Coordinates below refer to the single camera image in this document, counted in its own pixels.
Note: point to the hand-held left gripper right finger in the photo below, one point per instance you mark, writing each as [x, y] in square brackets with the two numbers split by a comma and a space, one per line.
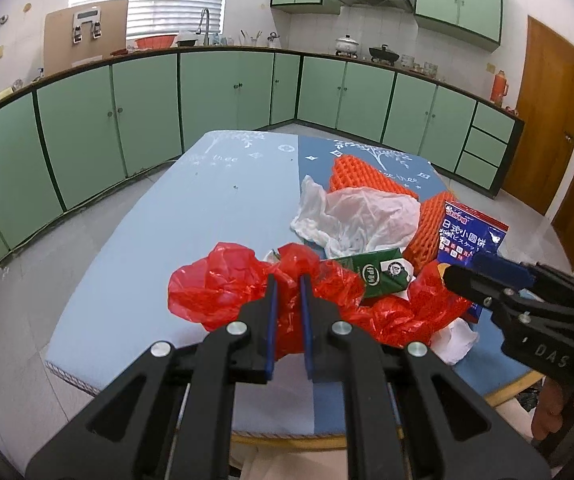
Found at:
[307, 332]

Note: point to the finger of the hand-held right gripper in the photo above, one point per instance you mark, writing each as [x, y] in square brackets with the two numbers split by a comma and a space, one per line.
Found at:
[502, 267]
[472, 282]

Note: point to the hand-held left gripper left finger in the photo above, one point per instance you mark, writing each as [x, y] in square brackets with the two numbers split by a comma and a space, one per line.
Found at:
[271, 332]

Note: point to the blue snack packet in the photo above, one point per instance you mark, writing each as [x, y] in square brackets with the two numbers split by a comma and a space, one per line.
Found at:
[467, 232]

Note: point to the red plastic bag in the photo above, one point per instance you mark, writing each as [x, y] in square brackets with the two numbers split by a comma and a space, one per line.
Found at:
[207, 290]

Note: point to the orange foam fruit net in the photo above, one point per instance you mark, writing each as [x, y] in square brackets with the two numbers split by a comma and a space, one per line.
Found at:
[357, 172]
[427, 232]

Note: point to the person's right hand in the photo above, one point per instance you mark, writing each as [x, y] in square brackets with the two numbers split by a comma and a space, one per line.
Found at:
[549, 402]

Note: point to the crumpled white tissue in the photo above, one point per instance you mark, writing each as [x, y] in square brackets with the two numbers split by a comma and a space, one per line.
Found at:
[457, 345]

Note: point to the green milk carton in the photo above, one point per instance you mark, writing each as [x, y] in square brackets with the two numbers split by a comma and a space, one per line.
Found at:
[372, 272]

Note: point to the white plastic bag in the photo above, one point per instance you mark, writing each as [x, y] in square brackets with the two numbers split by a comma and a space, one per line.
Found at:
[362, 220]

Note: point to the wooden door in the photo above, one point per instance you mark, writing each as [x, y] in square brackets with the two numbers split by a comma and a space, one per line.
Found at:
[542, 120]

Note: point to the blue printed tablecloth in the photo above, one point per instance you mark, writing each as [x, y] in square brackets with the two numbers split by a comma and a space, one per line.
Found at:
[192, 200]

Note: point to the red thermos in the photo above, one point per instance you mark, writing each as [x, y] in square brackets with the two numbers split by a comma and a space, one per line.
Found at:
[498, 87]

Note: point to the glass jars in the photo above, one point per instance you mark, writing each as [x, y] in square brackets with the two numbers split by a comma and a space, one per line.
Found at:
[417, 65]

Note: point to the black wok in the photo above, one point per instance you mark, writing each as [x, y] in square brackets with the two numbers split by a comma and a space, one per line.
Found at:
[383, 54]

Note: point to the green base cabinets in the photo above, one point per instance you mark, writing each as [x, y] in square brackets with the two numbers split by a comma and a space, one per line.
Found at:
[152, 110]

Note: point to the white cooking pot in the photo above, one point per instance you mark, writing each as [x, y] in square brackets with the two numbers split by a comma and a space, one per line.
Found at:
[347, 45]

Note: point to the utensil holder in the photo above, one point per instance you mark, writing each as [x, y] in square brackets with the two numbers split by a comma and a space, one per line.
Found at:
[251, 39]

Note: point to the red basin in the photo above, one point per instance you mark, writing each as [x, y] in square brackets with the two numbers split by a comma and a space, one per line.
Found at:
[154, 41]

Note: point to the metal kitchen faucet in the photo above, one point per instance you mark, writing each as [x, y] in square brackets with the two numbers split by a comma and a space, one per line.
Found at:
[203, 22]

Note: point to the wooden board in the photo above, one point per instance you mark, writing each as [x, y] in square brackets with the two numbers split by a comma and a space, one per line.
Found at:
[114, 30]

